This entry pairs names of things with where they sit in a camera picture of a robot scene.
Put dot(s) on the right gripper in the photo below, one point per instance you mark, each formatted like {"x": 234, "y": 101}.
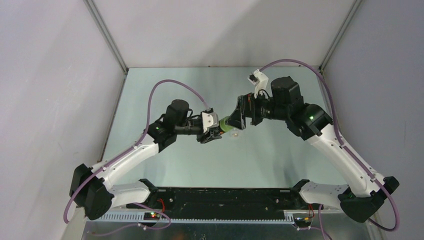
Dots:
{"x": 249, "y": 104}

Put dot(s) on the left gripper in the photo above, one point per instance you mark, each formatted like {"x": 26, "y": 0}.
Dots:
{"x": 203, "y": 138}

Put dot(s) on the green pill bottle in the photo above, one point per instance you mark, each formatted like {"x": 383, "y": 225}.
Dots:
{"x": 224, "y": 126}

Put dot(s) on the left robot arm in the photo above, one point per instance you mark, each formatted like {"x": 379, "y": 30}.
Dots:
{"x": 96, "y": 188}

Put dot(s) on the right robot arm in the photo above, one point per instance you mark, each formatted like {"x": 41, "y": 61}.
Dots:
{"x": 365, "y": 190}

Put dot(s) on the left electronics board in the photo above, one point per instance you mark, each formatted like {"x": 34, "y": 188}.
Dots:
{"x": 152, "y": 216}

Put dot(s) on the electronics board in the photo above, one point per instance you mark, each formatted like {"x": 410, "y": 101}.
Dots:
{"x": 152, "y": 216}
{"x": 302, "y": 219}

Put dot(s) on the right electronics board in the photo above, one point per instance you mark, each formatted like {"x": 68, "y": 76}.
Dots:
{"x": 302, "y": 219}

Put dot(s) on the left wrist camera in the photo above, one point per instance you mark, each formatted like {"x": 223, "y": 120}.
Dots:
{"x": 209, "y": 120}

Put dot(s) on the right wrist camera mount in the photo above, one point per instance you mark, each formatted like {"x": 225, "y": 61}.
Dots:
{"x": 259, "y": 80}

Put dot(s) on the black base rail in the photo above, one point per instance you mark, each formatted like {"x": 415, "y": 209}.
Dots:
{"x": 255, "y": 204}

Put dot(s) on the white cable duct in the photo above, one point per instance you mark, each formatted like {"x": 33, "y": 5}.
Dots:
{"x": 137, "y": 217}

